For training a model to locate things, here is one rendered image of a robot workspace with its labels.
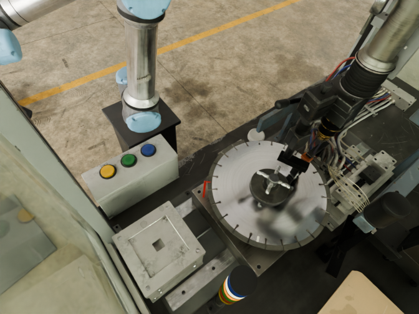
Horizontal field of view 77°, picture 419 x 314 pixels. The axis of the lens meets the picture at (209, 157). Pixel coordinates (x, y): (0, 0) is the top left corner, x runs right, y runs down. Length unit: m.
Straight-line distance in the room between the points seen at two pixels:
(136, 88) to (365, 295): 0.93
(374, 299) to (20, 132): 0.98
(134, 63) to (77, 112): 1.60
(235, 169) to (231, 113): 1.47
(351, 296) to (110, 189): 0.79
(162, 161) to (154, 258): 0.30
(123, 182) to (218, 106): 1.55
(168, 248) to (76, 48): 2.51
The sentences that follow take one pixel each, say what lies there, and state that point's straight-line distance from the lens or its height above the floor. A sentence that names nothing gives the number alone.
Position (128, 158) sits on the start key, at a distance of 0.86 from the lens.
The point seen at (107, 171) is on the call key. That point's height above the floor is 0.91.
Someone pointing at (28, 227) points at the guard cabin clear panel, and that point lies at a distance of 0.35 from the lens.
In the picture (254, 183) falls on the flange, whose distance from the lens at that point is 0.76.
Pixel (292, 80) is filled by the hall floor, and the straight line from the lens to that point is 2.67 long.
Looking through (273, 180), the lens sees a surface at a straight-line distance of 0.72.
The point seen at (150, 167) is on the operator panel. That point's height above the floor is 0.90.
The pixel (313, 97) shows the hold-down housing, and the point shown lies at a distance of 0.58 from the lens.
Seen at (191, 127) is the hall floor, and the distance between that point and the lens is 2.09.
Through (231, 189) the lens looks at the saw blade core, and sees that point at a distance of 0.75.
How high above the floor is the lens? 1.61
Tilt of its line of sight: 57 degrees down
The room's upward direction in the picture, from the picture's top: 7 degrees clockwise
